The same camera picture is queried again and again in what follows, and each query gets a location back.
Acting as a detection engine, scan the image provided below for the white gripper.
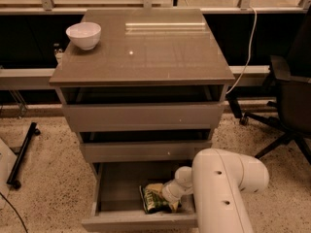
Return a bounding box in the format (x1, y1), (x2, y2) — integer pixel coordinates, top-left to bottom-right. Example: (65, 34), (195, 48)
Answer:
(146, 179), (193, 213)

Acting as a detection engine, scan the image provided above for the green jalapeno chip bag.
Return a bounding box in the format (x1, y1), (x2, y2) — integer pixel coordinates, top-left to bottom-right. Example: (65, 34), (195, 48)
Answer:
(139, 185), (172, 214)

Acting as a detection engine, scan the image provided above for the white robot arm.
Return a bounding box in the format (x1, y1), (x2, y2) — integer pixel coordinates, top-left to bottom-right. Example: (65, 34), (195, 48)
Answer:
(140, 149), (269, 233)

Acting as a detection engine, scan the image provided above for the grey middle drawer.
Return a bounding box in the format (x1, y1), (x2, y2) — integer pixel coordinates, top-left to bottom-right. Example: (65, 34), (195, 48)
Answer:
(80, 140), (212, 163)

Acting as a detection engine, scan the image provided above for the grey open bottom drawer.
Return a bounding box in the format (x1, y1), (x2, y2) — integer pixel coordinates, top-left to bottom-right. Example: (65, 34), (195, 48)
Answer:
(82, 160), (197, 232)

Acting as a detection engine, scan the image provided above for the grey top drawer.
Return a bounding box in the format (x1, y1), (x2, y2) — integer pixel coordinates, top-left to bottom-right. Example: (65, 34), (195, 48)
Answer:
(62, 103), (224, 132)

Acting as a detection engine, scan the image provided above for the grey drawer cabinet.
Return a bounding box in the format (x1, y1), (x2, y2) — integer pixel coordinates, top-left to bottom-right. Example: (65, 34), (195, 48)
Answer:
(49, 8), (236, 180)

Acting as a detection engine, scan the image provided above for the black wheeled stand leg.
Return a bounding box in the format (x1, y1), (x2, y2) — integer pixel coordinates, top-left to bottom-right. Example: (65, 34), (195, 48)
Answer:
(7, 122), (41, 189)

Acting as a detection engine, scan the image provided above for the black office chair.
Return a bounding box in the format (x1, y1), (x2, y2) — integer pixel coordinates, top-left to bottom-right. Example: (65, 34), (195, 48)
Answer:
(240, 10), (311, 163)

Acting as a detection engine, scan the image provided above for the white ceramic bowl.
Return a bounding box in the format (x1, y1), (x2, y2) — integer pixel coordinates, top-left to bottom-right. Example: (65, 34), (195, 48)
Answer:
(66, 22), (101, 50)

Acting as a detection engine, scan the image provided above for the black floor cable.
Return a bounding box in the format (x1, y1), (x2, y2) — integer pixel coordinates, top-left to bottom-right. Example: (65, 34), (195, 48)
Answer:
(0, 191), (29, 233)

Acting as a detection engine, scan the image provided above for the white hanging cable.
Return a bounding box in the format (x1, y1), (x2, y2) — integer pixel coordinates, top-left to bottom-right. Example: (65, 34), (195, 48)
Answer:
(225, 7), (258, 96)

